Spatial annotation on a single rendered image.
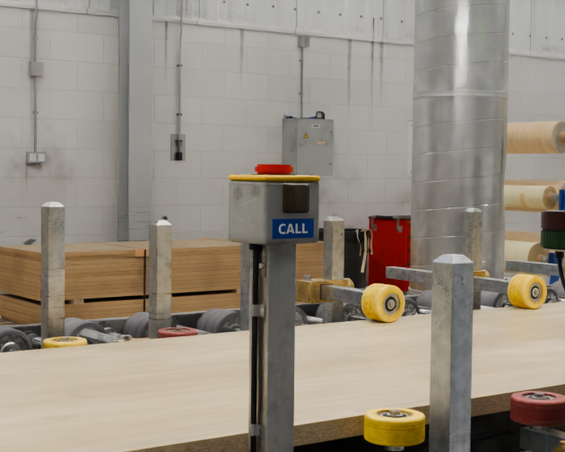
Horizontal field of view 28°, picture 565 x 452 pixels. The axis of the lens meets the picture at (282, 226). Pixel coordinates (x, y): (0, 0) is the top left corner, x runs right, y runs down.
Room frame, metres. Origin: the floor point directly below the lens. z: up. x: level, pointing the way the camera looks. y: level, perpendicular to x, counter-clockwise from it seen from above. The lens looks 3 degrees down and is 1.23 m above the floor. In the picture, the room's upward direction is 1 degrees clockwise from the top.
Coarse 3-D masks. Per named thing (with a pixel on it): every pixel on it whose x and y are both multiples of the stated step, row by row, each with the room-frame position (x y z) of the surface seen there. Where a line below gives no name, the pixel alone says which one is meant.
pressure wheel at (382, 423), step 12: (384, 408) 1.49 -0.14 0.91; (396, 408) 1.50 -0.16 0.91; (372, 420) 1.44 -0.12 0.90; (384, 420) 1.43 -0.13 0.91; (396, 420) 1.43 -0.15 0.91; (408, 420) 1.43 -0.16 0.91; (420, 420) 1.44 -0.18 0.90; (372, 432) 1.44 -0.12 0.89; (384, 432) 1.43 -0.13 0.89; (396, 432) 1.42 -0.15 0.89; (408, 432) 1.43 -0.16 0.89; (420, 432) 1.44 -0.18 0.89; (384, 444) 1.43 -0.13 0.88; (396, 444) 1.42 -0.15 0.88; (408, 444) 1.43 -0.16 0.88
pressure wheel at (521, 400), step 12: (516, 396) 1.58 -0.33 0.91; (528, 396) 1.60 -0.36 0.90; (540, 396) 1.58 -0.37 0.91; (552, 396) 1.60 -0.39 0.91; (564, 396) 1.59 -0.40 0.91; (516, 408) 1.57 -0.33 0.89; (528, 408) 1.55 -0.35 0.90; (540, 408) 1.55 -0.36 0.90; (552, 408) 1.55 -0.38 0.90; (564, 408) 1.56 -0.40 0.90; (516, 420) 1.57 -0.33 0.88; (528, 420) 1.55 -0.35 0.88; (540, 420) 1.55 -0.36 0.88; (552, 420) 1.55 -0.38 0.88; (564, 420) 1.56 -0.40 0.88
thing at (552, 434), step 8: (520, 432) 1.59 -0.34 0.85; (528, 432) 1.58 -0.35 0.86; (536, 432) 1.57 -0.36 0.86; (544, 432) 1.56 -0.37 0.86; (552, 432) 1.56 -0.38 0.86; (560, 432) 1.56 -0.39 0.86; (520, 440) 1.59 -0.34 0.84; (528, 440) 1.58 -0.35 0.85; (536, 440) 1.57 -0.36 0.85; (544, 440) 1.56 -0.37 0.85; (552, 440) 1.55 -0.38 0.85; (560, 440) 1.54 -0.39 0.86; (528, 448) 1.58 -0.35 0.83; (536, 448) 1.57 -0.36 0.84; (544, 448) 1.56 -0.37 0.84; (552, 448) 1.55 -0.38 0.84
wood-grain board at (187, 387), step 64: (512, 320) 2.44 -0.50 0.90; (0, 384) 1.66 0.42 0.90; (64, 384) 1.67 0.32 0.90; (128, 384) 1.67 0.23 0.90; (192, 384) 1.68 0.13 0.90; (320, 384) 1.69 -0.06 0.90; (384, 384) 1.70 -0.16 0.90; (512, 384) 1.71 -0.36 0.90; (0, 448) 1.28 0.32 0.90; (64, 448) 1.29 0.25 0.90; (128, 448) 1.29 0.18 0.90; (192, 448) 1.33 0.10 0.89
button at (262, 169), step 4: (260, 164) 1.16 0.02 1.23; (264, 164) 1.16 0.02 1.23; (268, 164) 1.16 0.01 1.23; (272, 164) 1.15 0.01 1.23; (276, 164) 1.15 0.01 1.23; (280, 164) 1.16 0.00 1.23; (256, 168) 1.16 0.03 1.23; (260, 168) 1.16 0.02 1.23; (264, 168) 1.15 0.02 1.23; (268, 168) 1.15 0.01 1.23; (272, 168) 1.15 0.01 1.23; (276, 168) 1.15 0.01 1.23; (280, 168) 1.15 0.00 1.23; (284, 168) 1.16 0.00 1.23; (288, 168) 1.16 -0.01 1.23; (292, 168) 1.17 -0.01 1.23; (260, 172) 1.16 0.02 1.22; (264, 172) 1.16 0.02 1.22; (268, 172) 1.16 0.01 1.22; (272, 172) 1.15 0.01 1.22; (276, 172) 1.15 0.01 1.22; (280, 172) 1.16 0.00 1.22; (284, 172) 1.16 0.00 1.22; (288, 172) 1.16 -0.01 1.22
